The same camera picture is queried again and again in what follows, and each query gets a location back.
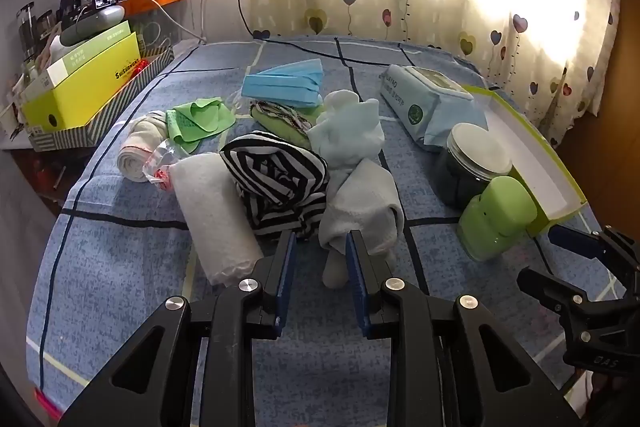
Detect green microfibre cloth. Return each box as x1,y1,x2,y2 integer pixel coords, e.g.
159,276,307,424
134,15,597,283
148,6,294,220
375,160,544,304
165,97,237,154

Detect heart print curtain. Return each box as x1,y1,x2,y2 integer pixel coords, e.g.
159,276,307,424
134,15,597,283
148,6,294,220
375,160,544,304
248,0,623,148

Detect clear jar dark contents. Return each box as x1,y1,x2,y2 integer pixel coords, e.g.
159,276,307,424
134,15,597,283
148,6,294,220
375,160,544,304
434,123,513,210

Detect glass jar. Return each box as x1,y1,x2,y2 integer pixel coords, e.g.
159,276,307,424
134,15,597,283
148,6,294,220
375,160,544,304
17,4,38,58

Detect green white carton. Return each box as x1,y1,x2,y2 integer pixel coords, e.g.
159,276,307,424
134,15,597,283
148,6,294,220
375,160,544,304
47,21,133,78

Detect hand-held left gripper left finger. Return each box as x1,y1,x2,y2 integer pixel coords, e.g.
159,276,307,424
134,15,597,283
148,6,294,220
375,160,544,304
59,231,299,427

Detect wet wipes pack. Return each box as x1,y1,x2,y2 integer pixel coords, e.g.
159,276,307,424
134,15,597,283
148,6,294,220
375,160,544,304
380,64,488,152

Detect grey oblong case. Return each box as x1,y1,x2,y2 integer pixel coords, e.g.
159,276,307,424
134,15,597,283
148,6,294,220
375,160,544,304
60,5,125,46

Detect white sock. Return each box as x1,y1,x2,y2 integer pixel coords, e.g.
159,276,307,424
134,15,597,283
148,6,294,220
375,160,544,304
307,90,386,188

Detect clear plastic bag red print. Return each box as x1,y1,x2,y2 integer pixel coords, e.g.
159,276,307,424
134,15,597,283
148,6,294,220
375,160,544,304
142,139,183,192

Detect brown wooden cabinet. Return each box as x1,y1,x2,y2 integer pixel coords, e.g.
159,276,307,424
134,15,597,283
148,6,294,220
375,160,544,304
555,0,640,228

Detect rolled white towel red stripe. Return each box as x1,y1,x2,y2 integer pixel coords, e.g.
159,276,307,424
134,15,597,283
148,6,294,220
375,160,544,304
117,111,173,182

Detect lime green box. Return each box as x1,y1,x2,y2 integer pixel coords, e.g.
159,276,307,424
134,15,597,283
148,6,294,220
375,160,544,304
460,84,588,238

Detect white fluffy towel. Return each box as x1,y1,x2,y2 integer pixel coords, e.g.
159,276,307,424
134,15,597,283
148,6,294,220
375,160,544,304
170,153,265,286

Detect green woven cloth red trim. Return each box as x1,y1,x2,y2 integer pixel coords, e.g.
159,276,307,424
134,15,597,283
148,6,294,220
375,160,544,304
250,102,321,150

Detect green plastic container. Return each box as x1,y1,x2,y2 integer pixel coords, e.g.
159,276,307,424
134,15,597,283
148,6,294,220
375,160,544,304
459,176,538,263

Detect striped cardboard tray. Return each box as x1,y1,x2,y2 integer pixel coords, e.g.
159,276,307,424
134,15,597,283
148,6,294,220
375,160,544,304
27,47,176,152

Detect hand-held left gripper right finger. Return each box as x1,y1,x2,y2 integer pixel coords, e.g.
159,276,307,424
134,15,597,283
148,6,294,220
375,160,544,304
345,229,583,427

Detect black white striped cloth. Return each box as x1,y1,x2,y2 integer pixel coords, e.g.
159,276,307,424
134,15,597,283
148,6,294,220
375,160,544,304
220,132,331,240

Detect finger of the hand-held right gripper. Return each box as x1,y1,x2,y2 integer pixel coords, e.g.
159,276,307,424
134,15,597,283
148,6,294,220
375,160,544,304
516,267,626,333
547,223,640,293

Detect pale grey towel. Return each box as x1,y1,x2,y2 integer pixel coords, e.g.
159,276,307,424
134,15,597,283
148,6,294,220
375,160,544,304
320,158,405,290

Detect yellow file box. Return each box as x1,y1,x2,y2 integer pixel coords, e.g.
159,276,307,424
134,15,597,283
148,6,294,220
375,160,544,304
20,32,142,132

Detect stack of blue face masks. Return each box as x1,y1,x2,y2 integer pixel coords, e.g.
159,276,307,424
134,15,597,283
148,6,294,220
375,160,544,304
241,58,326,108

